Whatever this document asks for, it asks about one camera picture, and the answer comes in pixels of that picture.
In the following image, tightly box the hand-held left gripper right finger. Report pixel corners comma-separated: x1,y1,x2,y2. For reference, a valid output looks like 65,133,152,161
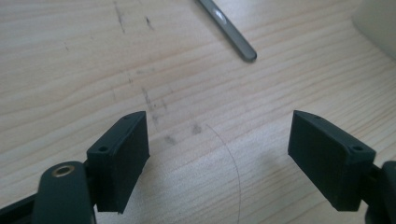
287,109,377,213

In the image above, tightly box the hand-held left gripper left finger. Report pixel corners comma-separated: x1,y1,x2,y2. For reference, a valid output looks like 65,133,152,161
86,110,151,215

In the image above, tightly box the thin hair strand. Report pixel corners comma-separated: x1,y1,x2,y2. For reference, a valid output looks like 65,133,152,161
205,123,243,224

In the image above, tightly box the grey metal utensil handle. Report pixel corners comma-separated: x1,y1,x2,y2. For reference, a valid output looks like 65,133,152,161
196,0,258,63

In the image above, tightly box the white container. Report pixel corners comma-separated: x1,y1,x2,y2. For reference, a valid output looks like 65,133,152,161
351,0,396,61

